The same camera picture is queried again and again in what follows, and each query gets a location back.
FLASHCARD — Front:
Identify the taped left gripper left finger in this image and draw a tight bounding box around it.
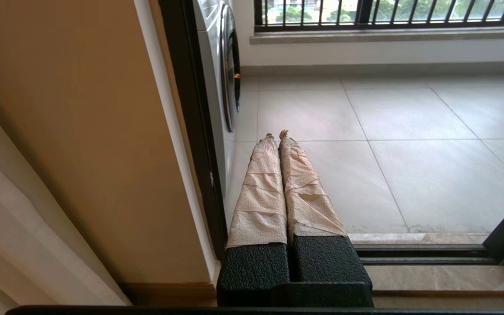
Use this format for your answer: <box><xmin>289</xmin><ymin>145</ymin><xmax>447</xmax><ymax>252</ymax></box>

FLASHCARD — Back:
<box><xmin>217</xmin><ymin>134</ymin><xmax>290</xmax><ymax>307</ymax></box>

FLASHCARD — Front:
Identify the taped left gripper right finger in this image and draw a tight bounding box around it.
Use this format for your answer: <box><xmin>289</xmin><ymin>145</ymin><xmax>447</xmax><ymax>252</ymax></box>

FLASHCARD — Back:
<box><xmin>278</xmin><ymin>129</ymin><xmax>373</xmax><ymax>285</ymax></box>

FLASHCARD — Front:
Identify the white front-load washing machine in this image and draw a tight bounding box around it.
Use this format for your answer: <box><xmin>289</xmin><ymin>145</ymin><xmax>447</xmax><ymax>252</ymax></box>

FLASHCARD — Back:
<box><xmin>193</xmin><ymin>0</ymin><xmax>242</xmax><ymax>197</ymax></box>

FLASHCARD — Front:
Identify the long grey stone sill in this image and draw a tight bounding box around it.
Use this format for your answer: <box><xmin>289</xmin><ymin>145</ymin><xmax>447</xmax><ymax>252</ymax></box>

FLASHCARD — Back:
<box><xmin>250</xmin><ymin>27</ymin><xmax>504</xmax><ymax>44</ymax></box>

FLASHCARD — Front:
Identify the long black balcony railing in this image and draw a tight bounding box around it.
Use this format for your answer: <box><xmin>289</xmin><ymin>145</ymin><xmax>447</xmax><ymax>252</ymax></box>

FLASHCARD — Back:
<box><xmin>254</xmin><ymin>0</ymin><xmax>504</xmax><ymax>31</ymax></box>

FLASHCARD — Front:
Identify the white curtain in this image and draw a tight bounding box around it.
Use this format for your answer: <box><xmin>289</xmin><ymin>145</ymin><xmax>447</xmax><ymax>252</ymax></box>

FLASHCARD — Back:
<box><xmin>0</xmin><ymin>92</ymin><xmax>130</xmax><ymax>307</ymax></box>

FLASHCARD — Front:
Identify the black window frame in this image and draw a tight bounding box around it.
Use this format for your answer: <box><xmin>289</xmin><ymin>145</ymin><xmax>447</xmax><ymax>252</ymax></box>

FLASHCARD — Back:
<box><xmin>254</xmin><ymin>0</ymin><xmax>375</xmax><ymax>27</ymax></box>

